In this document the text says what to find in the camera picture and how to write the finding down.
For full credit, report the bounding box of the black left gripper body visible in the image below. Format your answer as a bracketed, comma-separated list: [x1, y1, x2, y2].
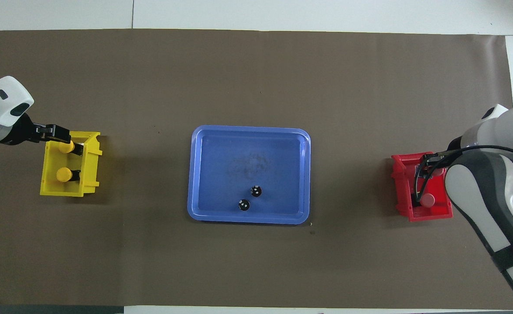
[3, 113, 40, 146]

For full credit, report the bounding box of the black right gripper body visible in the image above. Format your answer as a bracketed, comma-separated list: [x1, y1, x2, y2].
[446, 136, 464, 154]

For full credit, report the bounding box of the yellow push button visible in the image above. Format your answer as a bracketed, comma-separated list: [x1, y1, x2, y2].
[58, 139, 81, 155]
[56, 167, 82, 183]

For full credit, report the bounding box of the blue plastic tray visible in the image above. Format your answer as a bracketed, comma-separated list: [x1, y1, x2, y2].
[187, 125, 311, 225]

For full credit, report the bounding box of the red plastic bin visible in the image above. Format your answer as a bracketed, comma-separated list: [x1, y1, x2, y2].
[391, 151, 453, 222]

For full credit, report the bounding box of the yellow plastic bin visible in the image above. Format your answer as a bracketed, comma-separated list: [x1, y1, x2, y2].
[40, 131, 103, 198]

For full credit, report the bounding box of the brown paper table mat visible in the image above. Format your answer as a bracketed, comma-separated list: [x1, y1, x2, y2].
[0, 29, 513, 310]

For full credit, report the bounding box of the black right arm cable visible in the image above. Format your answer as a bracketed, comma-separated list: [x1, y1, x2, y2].
[413, 145, 513, 206]

